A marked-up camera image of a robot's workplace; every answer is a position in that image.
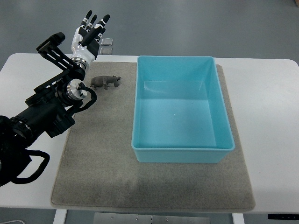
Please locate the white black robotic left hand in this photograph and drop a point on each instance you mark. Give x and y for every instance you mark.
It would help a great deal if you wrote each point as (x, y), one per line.
(86, 41)

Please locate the brown toy hippo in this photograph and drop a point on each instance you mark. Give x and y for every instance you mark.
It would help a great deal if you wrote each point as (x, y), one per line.
(104, 81)

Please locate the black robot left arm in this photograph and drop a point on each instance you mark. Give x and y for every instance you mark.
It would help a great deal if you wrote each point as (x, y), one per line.
(50, 110)

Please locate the blue plastic box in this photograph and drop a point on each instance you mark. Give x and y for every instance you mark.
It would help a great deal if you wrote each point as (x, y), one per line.
(180, 114)

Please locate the upper clear floor plate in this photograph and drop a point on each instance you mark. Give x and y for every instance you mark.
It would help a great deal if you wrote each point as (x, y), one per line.
(106, 42)

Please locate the clear floor plate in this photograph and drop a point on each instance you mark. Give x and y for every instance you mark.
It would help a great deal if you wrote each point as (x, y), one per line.
(106, 42)
(106, 50)

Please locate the lower clear floor plate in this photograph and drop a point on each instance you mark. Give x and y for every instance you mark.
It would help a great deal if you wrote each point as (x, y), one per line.
(106, 50)

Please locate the grey felt mat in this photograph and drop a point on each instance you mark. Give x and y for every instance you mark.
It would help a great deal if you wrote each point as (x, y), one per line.
(99, 170)

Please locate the grey metal table crossbar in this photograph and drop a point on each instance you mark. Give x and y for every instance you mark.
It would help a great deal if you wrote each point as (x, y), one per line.
(114, 218)

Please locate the white table leg left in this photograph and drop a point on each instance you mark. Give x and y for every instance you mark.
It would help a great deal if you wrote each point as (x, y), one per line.
(60, 216)

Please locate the white table leg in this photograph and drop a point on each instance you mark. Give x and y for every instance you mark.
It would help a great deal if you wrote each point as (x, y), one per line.
(60, 216)
(238, 218)

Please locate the white table leg right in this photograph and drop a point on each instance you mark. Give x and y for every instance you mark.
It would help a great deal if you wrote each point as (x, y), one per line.
(238, 218)

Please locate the black table control panel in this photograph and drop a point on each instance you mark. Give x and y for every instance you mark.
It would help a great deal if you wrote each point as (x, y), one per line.
(283, 216)

